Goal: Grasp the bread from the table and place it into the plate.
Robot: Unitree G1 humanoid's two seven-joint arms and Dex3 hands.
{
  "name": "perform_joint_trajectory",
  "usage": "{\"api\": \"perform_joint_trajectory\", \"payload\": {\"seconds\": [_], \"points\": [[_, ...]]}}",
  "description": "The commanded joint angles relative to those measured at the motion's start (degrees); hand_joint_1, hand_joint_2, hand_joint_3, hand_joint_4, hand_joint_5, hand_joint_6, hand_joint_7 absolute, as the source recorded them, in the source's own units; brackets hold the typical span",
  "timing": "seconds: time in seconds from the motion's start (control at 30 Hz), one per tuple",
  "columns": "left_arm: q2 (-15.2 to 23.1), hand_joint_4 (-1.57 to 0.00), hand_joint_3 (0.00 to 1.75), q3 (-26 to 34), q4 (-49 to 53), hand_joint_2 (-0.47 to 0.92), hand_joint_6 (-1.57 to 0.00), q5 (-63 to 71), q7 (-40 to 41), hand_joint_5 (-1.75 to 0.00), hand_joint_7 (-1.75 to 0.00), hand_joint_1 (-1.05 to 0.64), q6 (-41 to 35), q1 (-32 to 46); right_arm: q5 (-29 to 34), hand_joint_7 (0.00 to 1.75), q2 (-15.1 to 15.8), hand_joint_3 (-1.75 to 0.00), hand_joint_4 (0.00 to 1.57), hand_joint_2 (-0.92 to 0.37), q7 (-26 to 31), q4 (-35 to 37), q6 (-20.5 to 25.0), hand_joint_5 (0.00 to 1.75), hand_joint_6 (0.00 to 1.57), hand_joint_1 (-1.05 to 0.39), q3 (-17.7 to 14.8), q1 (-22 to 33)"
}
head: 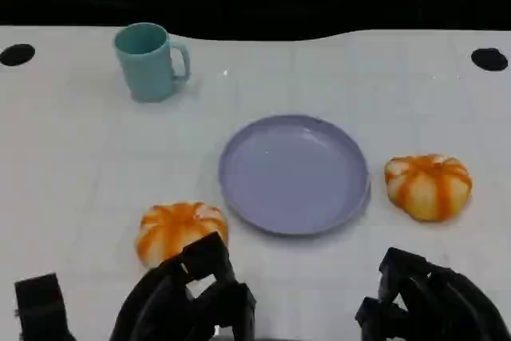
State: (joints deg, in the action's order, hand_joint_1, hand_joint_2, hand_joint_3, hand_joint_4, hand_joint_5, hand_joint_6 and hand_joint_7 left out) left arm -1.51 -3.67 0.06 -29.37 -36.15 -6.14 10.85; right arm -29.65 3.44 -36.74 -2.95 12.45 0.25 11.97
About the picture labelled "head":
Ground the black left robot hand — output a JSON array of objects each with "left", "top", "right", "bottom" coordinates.
[{"left": 108, "top": 231, "right": 257, "bottom": 341}]

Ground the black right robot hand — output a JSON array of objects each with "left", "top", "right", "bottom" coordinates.
[{"left": 355, "top": 247, "right": 511, "bottom": 341}]

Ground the orange and white bread roll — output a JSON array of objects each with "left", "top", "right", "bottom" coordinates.
[
  {"left": 135, "top": 201, "right": 229, "bottom": 268},
  {"left": 384, "top": 153, "right": 473, "bottom": 222}
]

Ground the lilac plate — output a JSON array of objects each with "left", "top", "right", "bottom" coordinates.
[{"left": 218, "top": 114, "right": 371, "bottom": 237}]

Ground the pale green mug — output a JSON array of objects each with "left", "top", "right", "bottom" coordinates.
[{"left": 113, "top": 22, "right": 192, "bottom": 103}]

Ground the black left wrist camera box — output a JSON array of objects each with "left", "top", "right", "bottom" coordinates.
[{"left": 14, "top": 272, "right": 77, "bottom": 341}]

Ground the black table cable hole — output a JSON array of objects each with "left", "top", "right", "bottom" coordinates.
[
  {"left": 0, "top": 43, "right": 36, "bottom": 67},
  {"left": 470, "top": 47, "right": 509, "bottom": 73}
]

